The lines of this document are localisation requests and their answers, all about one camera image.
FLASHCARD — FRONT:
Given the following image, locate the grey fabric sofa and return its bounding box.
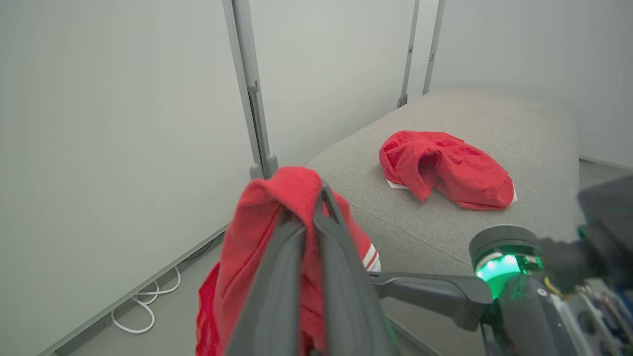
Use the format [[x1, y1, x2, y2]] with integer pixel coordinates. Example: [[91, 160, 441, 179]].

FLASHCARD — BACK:
[[304, 89, 582, 356]]

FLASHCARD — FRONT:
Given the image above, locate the coiled white cable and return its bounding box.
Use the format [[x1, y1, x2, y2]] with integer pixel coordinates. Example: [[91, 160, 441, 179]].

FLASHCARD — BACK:
[[111, 266, 182, 334]]

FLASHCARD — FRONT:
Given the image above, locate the robot torso with wiring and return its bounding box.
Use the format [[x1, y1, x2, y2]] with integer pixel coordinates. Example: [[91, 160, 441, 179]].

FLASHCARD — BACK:
[[549, 277, 633, 356]]

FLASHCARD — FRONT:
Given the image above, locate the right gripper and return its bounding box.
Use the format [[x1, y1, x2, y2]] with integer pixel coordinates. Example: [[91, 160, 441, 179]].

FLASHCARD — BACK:
[[368, 225, 569, 356]]

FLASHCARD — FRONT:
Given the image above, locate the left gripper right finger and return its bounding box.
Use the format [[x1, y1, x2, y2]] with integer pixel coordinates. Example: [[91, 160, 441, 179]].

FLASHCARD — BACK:
[[313, 182, 399, 356]]

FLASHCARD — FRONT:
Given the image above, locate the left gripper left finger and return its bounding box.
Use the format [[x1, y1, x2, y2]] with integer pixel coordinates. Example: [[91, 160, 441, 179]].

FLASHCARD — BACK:
[[225, 212, 307, 356]]

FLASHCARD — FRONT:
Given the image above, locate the red garment with white stripes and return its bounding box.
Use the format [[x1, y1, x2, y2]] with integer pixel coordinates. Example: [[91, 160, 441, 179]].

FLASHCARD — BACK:
[[195, 167, 381, 356]]

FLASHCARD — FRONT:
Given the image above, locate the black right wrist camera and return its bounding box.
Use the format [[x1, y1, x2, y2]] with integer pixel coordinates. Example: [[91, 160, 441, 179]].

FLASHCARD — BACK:
[[539, 176, 633, 292]]

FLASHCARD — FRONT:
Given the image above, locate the large white partition panel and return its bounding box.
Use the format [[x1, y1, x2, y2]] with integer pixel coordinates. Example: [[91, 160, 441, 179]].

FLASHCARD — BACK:
[[0, 0, 258, 356]]

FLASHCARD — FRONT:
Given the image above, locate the large red garment white trim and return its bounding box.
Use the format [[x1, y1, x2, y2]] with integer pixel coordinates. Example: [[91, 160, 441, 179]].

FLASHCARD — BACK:
[[379, 130, 517, 212]]

